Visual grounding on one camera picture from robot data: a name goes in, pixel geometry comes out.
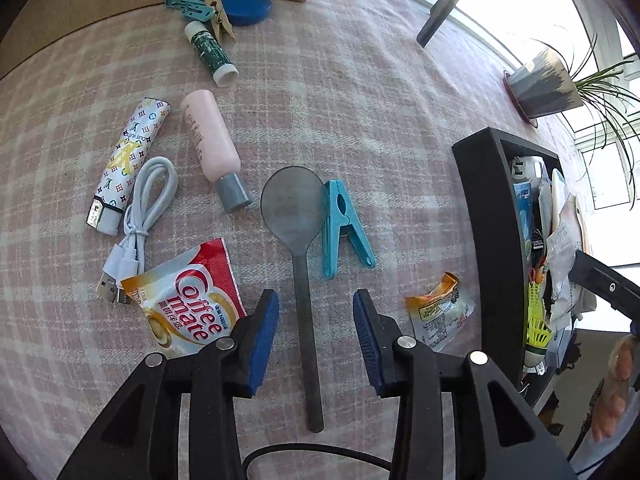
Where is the yellow badminton shuttlecock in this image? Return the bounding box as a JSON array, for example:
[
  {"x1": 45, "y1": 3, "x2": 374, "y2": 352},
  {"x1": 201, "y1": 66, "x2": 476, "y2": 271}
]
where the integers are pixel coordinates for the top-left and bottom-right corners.
[{"x1": 524, "y1": 282, "x2": 553, "y2": 367}]

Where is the orange clear snack wrapper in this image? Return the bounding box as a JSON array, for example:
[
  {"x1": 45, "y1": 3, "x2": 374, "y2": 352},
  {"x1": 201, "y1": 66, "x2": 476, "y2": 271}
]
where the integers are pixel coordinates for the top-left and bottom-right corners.
[{"x1": 405, "y1": 272, "x2": 475, "y2": 352}]

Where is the coffee mate sachet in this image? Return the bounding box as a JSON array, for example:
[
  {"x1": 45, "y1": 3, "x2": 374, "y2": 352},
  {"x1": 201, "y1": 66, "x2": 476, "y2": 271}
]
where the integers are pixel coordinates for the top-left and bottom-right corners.
[{"x1": 122, "y1": 238, "x2": 246, "y2": 359}]

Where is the white egg-shaped charger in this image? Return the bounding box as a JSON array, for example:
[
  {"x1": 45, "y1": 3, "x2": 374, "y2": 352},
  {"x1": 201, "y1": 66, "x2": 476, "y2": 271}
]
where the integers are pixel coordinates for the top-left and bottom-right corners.
[{"x1": 510, "y1": 156, "x2": 544, "y2": 185}]

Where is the patterned white lighter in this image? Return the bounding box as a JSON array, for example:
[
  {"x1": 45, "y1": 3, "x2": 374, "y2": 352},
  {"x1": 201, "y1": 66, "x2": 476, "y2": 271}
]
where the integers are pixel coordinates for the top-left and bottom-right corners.
[{"x1": 86, "y1": 98, "x2": 171, "y2": 236}]

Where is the white USB cable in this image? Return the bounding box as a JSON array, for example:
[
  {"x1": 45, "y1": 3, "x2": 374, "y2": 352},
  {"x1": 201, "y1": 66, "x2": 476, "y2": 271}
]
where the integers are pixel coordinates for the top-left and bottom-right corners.
[{"x1": 95, "y1": 155, "x2": 180, "y2": 306}]

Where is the teal plastic clothespin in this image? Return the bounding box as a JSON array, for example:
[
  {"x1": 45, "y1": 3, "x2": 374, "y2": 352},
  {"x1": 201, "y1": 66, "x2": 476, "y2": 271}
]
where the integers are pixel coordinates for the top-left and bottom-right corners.
[{"x1": 322, "y1": 180, "x2": 376, "y2": 280}]

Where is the dark metal spoon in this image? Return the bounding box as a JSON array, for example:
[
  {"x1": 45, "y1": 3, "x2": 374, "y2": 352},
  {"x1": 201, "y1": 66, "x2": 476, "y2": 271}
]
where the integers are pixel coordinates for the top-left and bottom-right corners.
[{"x1": 260, "y1": 166, "x2": 326, "y2": 434}]

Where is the pink bottle grey cap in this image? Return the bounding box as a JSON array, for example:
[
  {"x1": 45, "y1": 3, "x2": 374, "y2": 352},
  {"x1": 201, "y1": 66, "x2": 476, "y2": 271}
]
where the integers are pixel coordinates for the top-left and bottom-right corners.
[{"x1": 181, "y1": 90, "x2": 253, "y2": 214}]

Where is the green white lip balm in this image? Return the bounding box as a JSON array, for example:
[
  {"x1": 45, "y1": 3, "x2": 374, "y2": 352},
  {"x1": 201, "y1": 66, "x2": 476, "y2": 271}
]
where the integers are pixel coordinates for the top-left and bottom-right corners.
[{"x1": 183, "y1": 21, "x2": 239, "y2": 88}]

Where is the white paper bag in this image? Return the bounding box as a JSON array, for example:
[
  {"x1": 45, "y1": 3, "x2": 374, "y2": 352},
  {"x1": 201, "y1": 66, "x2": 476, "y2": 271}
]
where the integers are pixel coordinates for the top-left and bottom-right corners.
[{"x1": 547, "y1": 194, "x2": 582, "y2": 333}]

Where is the blue wet wipes pack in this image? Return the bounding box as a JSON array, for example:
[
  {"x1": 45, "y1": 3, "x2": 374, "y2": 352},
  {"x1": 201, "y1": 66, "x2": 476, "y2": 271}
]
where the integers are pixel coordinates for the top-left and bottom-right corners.
[{"x1": 513, "y1": 181, "x2": 534, "y2": 262}]

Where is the person's right hand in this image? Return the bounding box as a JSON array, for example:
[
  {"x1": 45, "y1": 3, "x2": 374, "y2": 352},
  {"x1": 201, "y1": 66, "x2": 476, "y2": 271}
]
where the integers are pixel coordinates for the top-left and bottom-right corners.
[{"x1": 591, "y1": 335, "x2": 639, "y2": 443}]

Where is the black storage tray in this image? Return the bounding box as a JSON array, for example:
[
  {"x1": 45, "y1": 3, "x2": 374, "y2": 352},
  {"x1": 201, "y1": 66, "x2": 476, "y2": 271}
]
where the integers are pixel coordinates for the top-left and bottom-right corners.
[{"x1": 452, "y1": 127, "x2": 562, "y2": 405}]

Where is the potted spider plant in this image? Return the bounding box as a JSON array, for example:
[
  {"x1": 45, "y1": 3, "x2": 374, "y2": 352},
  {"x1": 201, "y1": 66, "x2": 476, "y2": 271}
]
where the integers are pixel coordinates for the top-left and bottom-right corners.
[{"x1": 502, "y1": 38, "x2": 639, "y2": 208}]

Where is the pink plaid tablecloth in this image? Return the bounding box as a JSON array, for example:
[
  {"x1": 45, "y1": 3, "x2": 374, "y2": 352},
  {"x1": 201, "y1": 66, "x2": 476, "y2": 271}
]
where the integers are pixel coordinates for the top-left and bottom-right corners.
[{"x1": 0, "y1": 0, "x2": 591, "y2": 480}]

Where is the wooden clothespin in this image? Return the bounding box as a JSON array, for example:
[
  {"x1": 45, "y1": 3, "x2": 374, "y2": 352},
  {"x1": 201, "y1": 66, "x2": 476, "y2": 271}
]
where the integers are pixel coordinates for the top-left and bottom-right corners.
[{"x1": 204, "y1": 0, "x2": 236, "y2": 44}]

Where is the blue round lid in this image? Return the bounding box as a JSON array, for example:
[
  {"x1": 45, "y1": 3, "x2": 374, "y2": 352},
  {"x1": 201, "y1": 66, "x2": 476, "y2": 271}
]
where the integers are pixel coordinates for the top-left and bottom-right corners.
[{"x1": 221, "y1": 0, "x2": 272, "y2": 26}]

